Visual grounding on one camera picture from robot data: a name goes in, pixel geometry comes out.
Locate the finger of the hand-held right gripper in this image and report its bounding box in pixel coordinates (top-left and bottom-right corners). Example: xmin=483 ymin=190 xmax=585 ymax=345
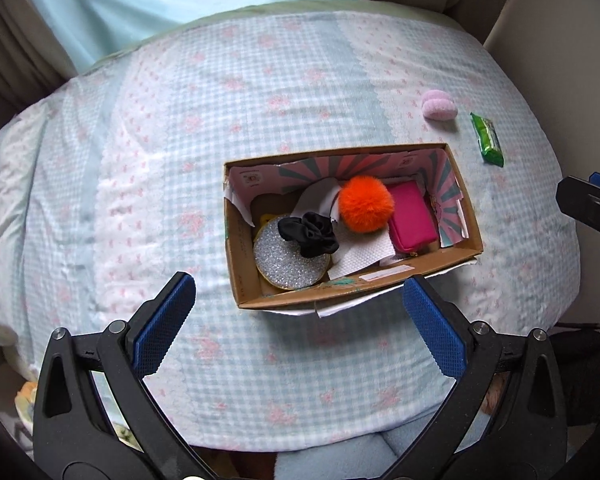
xmin=555 ymin=172 xmax=600 ymax=253

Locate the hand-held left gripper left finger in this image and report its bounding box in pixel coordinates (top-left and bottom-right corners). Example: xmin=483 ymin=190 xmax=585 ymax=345
xmin=32 ymin=271 xmax=216 ymax=480

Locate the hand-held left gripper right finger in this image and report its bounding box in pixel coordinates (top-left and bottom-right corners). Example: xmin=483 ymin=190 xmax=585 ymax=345
xmin=380 ymin=275 xmax=568 ymax=480

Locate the white tissue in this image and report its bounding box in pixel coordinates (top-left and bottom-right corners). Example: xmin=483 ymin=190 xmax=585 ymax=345
xmin=292 ymin=177 xmax=397 ymax=281

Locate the cardboard box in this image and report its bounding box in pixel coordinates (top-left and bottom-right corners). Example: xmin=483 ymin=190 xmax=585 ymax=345
xmin=223 ymin=142 xmax=483 ymax=318

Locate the pink pouch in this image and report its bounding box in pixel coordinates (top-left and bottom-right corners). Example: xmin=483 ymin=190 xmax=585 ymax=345
xmin=386 ymin=181 xmax=441 ymax=256

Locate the green tissue packet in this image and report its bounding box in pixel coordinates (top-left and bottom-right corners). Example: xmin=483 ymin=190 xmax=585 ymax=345
xmin=469 ymin=111 xmax=505 ymax=167

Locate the silver glitter round mirror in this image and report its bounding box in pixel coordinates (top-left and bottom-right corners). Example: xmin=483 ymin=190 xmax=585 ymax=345
xmin=252 ymin=215 xmax=321 ymax=291

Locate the orange pompom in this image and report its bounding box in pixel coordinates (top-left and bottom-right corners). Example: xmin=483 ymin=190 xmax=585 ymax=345
xmin=339 ymin=176 xmax=397 ymax=233

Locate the black scrunchie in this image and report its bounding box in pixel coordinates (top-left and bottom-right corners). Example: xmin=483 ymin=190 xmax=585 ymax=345
xmin=278 ymin=211 xmax=341 ymax=257

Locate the pink fluffy pad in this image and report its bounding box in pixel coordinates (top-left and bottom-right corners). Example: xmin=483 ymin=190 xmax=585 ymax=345
xmin=421 ymin=89 xmax=459 ymax=122

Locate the patterned cloth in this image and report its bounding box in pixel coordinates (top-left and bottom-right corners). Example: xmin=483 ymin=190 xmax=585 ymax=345
xmin=14 ymin=380 xmax=37 ymax=427

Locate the person's blue clothing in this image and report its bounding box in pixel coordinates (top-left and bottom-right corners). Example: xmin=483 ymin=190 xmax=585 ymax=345
xmin=275 ymin=430 xmax=411 ymax=480

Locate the green bed sheet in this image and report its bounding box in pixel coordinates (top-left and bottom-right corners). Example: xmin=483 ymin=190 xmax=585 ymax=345
xmin=140 ymin=0 xmax=481 ymax=46

